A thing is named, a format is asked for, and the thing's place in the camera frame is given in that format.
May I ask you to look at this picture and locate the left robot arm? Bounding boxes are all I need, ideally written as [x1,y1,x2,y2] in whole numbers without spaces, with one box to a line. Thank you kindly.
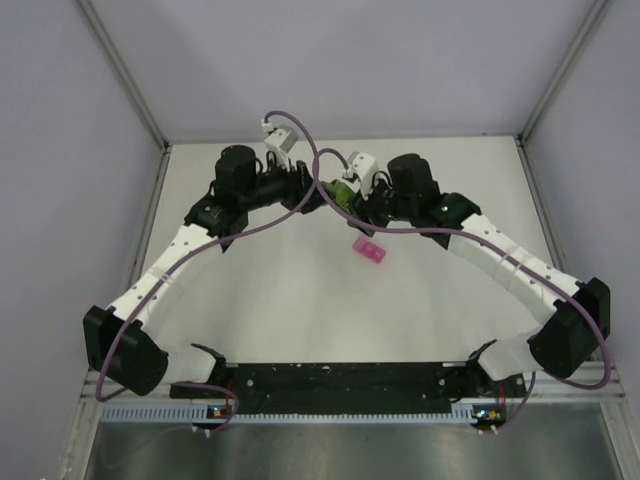
[83,145,316,402]

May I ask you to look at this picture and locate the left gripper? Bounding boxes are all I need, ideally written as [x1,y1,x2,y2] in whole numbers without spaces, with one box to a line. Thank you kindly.
[240,151,334,215]

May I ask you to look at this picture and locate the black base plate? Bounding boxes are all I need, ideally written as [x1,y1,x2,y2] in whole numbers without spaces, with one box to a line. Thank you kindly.
[169,362,529,416]

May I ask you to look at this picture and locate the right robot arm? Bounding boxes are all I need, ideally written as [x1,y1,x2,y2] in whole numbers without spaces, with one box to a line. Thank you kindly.
[344,152,611,396]

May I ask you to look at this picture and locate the green pill bottle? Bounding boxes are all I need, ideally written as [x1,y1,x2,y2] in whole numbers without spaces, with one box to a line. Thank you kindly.
[321,180,355,212]

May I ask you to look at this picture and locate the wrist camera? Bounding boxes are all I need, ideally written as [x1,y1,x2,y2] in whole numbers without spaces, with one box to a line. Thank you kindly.
[261,120,298,169]
[342,151,379,200]

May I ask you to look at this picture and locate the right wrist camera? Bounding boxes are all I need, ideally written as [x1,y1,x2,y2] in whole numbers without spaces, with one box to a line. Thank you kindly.
[342,151,379,200]

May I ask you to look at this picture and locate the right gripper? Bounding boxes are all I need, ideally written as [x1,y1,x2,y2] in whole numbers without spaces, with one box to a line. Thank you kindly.
[346,174,416,237]

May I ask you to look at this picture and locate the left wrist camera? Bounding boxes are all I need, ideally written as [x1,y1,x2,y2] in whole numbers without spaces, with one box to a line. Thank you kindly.
[261,120,298,169]

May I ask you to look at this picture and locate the purple cable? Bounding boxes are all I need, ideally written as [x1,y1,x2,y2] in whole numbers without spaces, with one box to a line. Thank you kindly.
[312,148,614,391]
[94,110,361,404]

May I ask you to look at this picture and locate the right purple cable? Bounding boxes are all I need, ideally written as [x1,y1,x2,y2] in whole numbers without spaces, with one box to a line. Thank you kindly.
[312,148,614,391]

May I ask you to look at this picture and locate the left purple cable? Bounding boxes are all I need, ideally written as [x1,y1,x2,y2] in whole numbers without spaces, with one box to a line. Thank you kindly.
[94,110,361,404]

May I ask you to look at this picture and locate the grey cable duct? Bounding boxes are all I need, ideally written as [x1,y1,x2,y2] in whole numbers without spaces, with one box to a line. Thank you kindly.
[100,403,504,426]

